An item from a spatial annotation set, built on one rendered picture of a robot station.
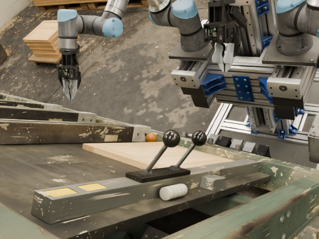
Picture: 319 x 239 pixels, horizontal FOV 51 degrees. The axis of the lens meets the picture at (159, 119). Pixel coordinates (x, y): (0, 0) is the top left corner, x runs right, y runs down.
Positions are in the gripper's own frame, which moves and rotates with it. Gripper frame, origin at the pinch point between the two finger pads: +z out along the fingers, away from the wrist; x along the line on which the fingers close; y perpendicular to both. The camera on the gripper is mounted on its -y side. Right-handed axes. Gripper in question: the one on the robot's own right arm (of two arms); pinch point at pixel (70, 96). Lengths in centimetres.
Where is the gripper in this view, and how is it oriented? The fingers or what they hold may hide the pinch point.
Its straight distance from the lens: 148.0
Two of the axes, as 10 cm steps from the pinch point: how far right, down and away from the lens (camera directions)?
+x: 10.0, 0.2, 0.9
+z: -0.4, 9.6, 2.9
